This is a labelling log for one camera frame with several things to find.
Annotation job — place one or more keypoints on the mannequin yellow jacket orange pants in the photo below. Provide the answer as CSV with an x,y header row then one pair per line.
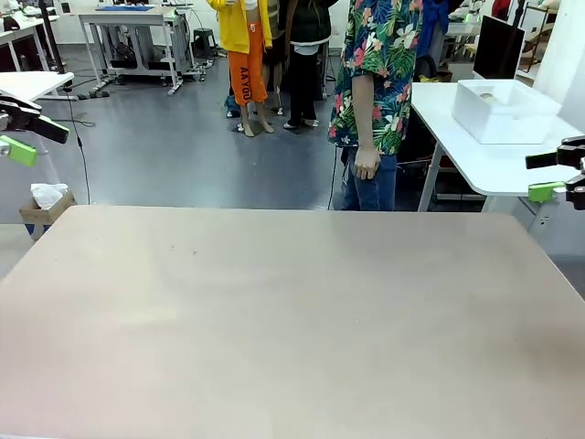
x,y
242,59

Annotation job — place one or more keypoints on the mannequin in black clothes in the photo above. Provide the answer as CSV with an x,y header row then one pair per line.
x,y
304,55

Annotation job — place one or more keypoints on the person's right hand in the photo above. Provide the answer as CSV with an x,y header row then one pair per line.
x,y
367,162

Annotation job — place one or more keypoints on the white rounded table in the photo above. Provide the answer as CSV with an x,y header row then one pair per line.
x,y
27,84

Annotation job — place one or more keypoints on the white side table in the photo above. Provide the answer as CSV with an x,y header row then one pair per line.
x,y
466,160

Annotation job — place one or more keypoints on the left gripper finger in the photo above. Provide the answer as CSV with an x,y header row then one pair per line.
x,y
18,151
50,130

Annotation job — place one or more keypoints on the person's right forearm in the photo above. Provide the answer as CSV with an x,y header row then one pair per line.
x,y
366,128

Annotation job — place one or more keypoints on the white crumpled paper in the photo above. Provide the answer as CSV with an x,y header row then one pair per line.
x,y
48,193

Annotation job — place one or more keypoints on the black stand pole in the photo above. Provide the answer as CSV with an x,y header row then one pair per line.
x,y
50,36

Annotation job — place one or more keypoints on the wooden chair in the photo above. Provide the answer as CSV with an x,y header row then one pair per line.
x,y
539,43

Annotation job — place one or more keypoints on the person in floral shirt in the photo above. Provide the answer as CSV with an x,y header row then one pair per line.
x,y
384,68

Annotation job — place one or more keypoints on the black stool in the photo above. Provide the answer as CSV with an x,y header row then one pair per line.
x,y
204,39

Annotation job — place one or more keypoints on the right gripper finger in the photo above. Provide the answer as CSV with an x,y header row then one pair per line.
x,y
541,161
546,192

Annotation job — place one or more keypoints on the white lab desk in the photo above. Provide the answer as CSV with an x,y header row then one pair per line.
x,y
13,34

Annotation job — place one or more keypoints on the white desk with grey frame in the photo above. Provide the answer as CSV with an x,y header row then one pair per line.
x,y
132,18

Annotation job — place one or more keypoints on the white plastic basket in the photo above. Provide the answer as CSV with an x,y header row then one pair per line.
x,y
507,123

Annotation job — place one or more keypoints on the grey floor power strip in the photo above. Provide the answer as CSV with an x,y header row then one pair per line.
x,y
93,94

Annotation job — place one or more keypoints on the black flat monitor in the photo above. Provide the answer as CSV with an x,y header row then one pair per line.
x,y
498,46

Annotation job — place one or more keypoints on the cardboard box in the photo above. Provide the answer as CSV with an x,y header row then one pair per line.
x,y
45,217

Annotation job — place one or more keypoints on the mannequin in blue jacket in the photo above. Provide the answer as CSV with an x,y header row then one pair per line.
x,y
434,27

